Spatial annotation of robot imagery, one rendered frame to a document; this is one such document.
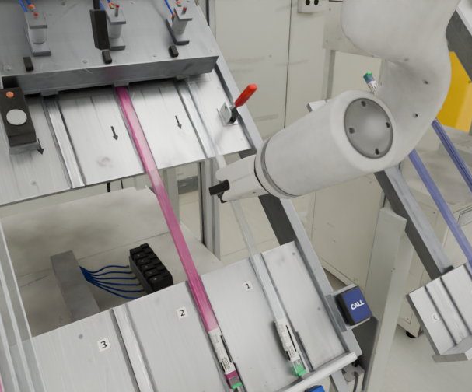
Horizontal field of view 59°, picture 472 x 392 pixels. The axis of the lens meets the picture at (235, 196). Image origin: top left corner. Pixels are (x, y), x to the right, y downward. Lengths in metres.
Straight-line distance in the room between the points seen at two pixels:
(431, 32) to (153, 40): 0.47
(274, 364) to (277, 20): 2.41
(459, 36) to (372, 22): 1.01
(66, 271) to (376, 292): 0.69
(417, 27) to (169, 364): 0.48
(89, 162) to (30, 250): 0.58
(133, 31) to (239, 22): 1.96
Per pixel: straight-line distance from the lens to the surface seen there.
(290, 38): 2.92
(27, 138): 0.64
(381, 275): 0.98
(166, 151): 0.69
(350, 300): 0.68
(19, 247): 1.23
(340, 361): 0.69
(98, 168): 0.66
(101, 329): 0.60
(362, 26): 0.38
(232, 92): 0.79
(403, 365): 1.74
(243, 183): 0.54
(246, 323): 0.64
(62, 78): 0.69
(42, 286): 1.06
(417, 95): 0.47
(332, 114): 0.41
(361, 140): 0.41
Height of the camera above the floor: 1.24
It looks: 27 degrees down
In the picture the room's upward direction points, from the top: straight up
